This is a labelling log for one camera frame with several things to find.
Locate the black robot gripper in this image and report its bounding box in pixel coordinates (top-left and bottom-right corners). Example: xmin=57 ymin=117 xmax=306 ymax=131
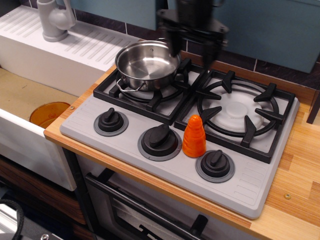
xmin=157 ymin=0 xmax=229 ymax=70

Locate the stainless steel pot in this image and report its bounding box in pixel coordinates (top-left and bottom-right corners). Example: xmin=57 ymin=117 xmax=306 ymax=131
xmin=115 ymin=40 xmax=181 ymax=93

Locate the white round burner plate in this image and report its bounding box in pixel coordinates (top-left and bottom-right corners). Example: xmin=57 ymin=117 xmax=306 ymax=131
xmin=202 ymin=85 xmax=271 ymax=133

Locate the black left burner grate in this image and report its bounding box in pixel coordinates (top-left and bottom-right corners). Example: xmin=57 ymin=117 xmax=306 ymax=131
xmin=93 ymin=58 xmax=207 ymax=125

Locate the black burner grate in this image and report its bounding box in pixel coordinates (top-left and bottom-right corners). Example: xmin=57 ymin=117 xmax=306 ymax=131
xmin=174 ymin=70 xmax=298 ymax=164
xmin=93 ymin=58 xmax=207 ymax=125

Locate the black right burner grate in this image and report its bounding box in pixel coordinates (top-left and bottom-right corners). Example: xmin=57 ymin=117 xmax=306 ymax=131
xmin=174 ymin=70 xmax=298 ymax=164

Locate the grey toy stove top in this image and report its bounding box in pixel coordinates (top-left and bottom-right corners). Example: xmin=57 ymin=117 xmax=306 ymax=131
xmin=60 ymin=59 xmax=300 ymax=219

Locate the orange plastic toy carrot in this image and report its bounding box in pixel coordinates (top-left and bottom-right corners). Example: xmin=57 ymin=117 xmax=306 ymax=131
xmin=182 ymin=114 xmax=207 ymax=158

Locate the black middle stove knob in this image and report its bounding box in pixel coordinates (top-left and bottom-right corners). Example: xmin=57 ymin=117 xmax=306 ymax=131
xmin=137 ymin=124 xmax=182 ymax=162

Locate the black stove knob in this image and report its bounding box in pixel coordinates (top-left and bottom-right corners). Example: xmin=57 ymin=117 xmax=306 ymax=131
xmin=137 ymin=124 xmax=182 ymax=162
xmin=195 ymin=149 xmax=236 ymax=184
xmin=93 ymin=107 xmax=129 ymax=137

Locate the black left stove knob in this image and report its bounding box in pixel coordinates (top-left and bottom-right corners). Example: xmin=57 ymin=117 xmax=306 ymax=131
xmin=93 ymin=107 xmax=129 ymax=137

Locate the black right stove knob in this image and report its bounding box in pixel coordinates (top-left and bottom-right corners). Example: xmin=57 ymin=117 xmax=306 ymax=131
xmin=195 ymin=149 xmax=236 ymax=184

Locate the grey toy faucet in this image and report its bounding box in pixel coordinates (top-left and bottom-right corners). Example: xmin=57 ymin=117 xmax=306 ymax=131
xmin=37 ymin=0 xmax=76 ymax=42

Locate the white toy sink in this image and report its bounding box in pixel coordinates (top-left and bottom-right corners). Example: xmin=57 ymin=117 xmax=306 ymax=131
xmin=0 ymin=5 xmax=138 ymax=191

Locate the orange translucent plastic plate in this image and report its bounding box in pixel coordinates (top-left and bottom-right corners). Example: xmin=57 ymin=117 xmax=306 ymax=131
xmin=29 ymin=101 xmax=71 ymax=129

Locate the toy oven door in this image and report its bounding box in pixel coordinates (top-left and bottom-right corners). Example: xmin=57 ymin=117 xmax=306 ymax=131
xmin=84 ymin=168 xmax=247 ymax=240

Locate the black braided cable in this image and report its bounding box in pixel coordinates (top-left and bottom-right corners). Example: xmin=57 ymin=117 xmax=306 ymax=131
xmin=0 ymin=199 xmax=25 ymax=237

